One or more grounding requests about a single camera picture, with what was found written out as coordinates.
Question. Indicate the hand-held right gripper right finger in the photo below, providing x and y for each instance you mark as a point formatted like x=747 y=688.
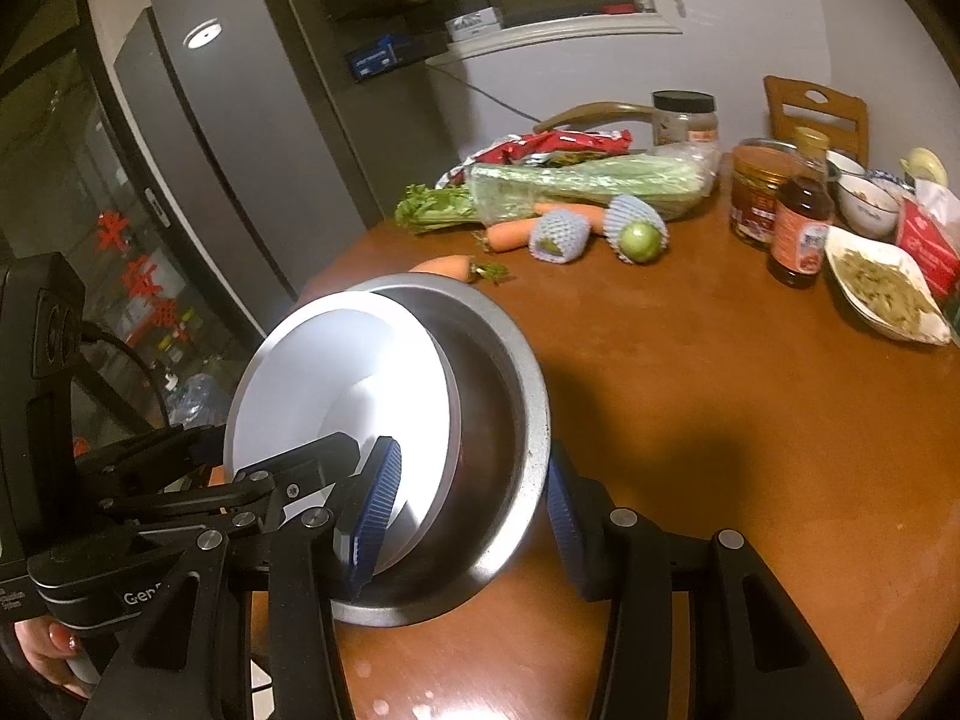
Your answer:
x=562 y=517

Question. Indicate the chili sauce jar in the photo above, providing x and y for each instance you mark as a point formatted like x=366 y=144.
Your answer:
x=761 y=195

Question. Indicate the dark sauce bottle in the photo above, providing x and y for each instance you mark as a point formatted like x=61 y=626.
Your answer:
x=799 y=240

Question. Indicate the red tissue pack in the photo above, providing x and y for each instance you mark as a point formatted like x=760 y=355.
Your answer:
x=930 y=240

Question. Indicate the carrot with green top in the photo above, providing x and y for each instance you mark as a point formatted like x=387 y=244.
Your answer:
x=442 y=266

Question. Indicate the white ceramic bowl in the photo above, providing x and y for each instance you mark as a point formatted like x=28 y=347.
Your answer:
x=870 y=214
x=847 y=163

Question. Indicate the green fruit in foam net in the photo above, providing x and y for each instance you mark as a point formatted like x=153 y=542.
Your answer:
x=637 y=238
x=559 y=236

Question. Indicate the white dish with food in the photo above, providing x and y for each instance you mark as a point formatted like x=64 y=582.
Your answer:
x=885 y=292

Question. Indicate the wooden chair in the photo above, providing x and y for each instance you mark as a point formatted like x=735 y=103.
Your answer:
x=787 y=116
x=592 y=112

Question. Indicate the glass door with red stickers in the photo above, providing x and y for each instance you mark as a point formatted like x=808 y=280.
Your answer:
x=135 y=277

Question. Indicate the clear plastic water bottle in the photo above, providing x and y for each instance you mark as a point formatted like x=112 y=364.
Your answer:
x=199 y=397

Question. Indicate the grey refrigerator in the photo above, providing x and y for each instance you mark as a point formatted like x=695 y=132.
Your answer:
x=225 y=127

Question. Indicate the red snack packet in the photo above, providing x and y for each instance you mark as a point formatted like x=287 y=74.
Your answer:
x=570 y=142

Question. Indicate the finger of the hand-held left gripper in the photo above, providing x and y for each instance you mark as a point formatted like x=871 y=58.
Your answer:
x=300 y=465
x=150 y=450

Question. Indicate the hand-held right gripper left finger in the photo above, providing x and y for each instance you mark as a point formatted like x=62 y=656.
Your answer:
x=375 y=510

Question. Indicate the large steel bowl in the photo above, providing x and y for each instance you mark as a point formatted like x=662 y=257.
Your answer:
x=495 y=405

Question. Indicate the glass jar with black lid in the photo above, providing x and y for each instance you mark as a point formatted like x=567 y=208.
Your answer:
x=682 y=124

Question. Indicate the person's left hand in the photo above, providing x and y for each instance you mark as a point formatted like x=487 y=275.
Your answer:
x=41 y=652

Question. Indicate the white box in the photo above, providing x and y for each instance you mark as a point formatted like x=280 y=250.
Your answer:
x=472 y=24

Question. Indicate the blue box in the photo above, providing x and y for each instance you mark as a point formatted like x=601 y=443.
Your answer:
x=375 y=58

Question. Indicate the celery bunch in plastic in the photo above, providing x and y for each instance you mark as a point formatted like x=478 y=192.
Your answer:
x=585 y=180

